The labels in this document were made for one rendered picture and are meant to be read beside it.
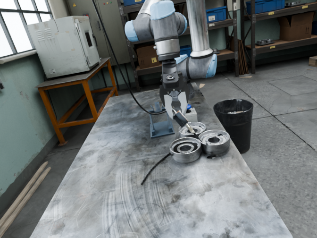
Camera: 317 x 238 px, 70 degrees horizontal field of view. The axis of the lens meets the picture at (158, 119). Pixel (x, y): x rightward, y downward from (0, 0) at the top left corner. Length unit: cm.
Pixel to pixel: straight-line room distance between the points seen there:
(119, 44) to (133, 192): 400
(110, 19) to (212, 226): 422
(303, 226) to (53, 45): 285
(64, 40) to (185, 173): 248
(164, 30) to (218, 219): 53
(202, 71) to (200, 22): 23
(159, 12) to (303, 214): 145
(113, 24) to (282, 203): 383
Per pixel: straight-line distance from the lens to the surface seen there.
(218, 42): 488
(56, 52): 301
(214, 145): 75
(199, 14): 116
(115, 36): 453
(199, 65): 119
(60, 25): 295
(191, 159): 74
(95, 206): 69
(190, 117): 98
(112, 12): 452
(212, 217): 59
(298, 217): 172
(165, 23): 72
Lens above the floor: 124
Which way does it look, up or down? 24 degrees down
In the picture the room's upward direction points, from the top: 11 degrees counter-clockwise
